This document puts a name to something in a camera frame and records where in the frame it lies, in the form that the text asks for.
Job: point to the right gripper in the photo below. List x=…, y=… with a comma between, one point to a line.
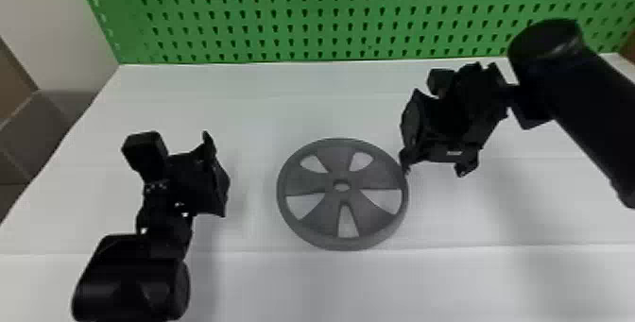
x=466, y=110

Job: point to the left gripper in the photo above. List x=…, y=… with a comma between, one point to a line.
x=184, y=182

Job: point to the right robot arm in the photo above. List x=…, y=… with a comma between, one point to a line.
x=580, y=91

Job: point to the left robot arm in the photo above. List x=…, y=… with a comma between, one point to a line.
x=130, y=279

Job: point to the grey wheel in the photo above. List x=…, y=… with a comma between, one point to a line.
x=342, y=200

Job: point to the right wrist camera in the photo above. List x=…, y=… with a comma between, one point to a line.
x=440, y=81

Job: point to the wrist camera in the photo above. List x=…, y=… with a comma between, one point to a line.
x=440, y=81
x=144, y=154

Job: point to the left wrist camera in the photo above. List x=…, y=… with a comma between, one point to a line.
x=144, y=154

